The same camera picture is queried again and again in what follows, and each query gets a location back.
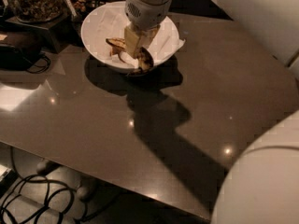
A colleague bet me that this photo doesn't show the white rounded gripper body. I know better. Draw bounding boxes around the white rounded gripper body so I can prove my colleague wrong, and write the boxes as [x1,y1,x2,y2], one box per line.
[125,0,172,30]

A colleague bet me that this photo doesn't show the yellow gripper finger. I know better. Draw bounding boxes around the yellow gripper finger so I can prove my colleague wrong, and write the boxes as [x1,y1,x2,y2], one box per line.
[124,23,146,59]
[144,25,160,49]

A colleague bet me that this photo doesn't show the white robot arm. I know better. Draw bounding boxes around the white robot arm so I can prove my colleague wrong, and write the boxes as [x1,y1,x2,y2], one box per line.
[125,0,299,224]

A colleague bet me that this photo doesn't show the white ceramic bowl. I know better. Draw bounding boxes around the white ceramic bowl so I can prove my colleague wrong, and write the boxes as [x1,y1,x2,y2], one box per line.
[80,1,181,76]

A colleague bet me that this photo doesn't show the white paper napkin liner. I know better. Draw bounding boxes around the white paper napkin liner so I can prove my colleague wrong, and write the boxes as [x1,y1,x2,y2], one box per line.
[94,7,185,70]

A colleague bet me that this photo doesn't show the dark metal stand box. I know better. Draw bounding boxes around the dark metal stand box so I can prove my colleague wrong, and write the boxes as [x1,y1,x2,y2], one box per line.
[5,12,78,53]

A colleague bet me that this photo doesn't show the white label tag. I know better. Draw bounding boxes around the white label tag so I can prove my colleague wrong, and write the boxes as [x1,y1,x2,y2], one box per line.
[65,0,77,18]

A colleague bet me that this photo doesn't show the grey box on floor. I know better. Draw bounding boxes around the grey box on floor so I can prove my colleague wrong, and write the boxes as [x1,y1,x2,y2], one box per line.
[0,164,14,186]

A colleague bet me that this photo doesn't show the black device with cable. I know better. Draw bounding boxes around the black device with cable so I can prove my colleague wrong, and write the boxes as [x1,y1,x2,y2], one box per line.
[0,32,50,74]

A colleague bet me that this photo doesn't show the black cables on floor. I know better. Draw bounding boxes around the black cables on floor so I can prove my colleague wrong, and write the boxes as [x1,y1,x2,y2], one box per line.
[0,147,122,224]

